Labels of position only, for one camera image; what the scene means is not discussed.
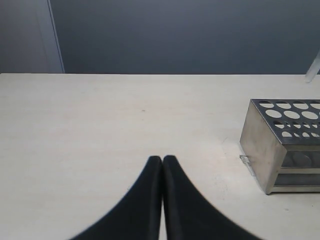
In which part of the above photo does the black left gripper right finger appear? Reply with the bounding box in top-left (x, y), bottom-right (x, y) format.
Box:
top-left (163, 155), bottom-right (257, 240)

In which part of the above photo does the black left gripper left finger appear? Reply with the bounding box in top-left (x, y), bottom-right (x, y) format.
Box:
top-left (73, 155), bottom-right (163, 240)

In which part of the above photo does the blue-capped tube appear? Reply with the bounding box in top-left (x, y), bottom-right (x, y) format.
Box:
top-left (305, 50), bottom-right (320, 83)

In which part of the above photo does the stainless steel test tube rack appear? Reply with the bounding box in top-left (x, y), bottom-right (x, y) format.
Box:
top-left (239, 99), bottom-right (320, 195)

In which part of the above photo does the clear tape piece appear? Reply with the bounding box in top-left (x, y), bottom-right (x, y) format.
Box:
top-left (239, 154), bottom-right (256, 177)

